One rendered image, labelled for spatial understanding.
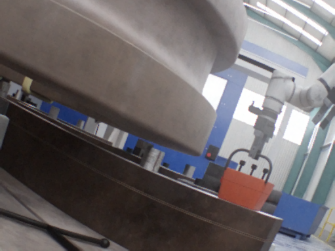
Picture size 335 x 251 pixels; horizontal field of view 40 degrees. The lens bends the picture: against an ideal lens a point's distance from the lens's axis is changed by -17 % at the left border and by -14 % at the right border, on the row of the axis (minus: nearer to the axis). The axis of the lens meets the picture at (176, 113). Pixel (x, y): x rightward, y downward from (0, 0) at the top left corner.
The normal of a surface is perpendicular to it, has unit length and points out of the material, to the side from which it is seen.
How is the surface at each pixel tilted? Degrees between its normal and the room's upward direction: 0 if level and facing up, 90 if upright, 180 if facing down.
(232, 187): 97
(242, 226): 90
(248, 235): 90
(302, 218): 90
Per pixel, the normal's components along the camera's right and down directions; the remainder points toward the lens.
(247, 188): -0.48, -0.15
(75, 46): 0.70, 0.22
